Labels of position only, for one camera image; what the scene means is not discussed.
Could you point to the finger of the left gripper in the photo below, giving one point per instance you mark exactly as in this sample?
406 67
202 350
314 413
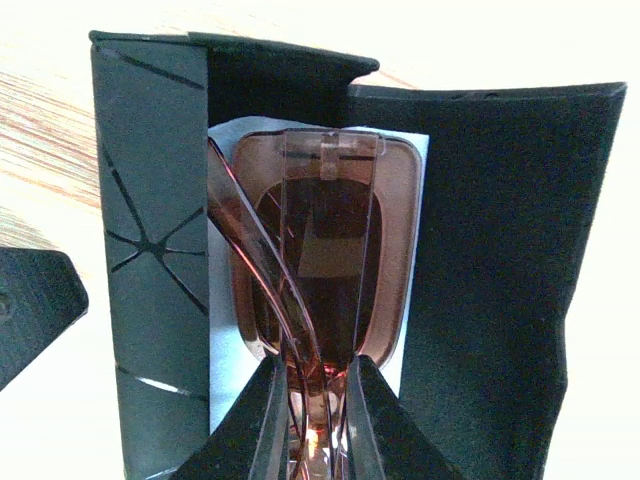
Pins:
41 296

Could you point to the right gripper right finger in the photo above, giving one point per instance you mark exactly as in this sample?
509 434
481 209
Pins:
383 440

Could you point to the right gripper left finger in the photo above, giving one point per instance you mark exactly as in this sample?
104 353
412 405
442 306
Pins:
251 440

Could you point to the light blue cleaning cloth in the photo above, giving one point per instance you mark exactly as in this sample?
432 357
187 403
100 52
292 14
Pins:
230 362

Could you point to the brown sunglasses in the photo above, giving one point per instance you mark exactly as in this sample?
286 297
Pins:
322 228

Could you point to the black glasses case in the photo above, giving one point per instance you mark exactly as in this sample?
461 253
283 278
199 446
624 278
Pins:
511 185

